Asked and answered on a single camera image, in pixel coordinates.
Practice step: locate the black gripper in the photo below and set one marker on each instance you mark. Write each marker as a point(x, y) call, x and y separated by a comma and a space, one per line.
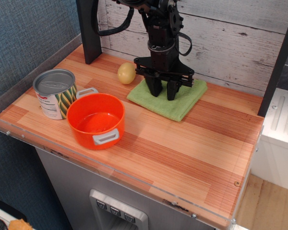
point(165, 66)

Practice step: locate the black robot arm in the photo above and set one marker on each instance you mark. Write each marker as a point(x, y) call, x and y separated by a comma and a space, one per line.
point(163, 24)

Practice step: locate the yellow egg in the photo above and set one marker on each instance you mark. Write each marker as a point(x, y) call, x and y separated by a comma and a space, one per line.
point(126, 73)

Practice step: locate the tin can with striped label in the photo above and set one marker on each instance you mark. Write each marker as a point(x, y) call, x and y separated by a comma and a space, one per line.
point(56, 90)

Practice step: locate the grey toy fridge cabinet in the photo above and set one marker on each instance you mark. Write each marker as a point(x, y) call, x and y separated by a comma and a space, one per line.
point(73, 183)

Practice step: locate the white toy sink unit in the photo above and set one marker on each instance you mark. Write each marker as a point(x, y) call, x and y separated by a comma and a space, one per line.
point(270, 160)

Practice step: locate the silver dispenser panel with buttons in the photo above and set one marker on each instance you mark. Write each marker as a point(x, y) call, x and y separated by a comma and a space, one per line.
point(112, 214)

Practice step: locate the clear acrylic table guard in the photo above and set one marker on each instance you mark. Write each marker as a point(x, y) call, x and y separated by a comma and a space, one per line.
point(196, 166)

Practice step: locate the orange object at corner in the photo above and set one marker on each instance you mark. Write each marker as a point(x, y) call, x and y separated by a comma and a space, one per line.
point(19, 224)

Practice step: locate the orange pot with grey handles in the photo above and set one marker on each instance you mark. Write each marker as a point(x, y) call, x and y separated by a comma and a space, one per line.
point(97, 119)

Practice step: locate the dark left shelf post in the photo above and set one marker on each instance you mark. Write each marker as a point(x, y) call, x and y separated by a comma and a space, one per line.
point(90, 39)

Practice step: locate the dark shelf post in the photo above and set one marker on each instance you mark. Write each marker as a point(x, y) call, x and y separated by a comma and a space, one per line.
point(275, 76)
point(90, 39)

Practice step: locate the dark right shelf post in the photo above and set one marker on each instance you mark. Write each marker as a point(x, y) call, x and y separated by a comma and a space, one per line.
point(275, 76)

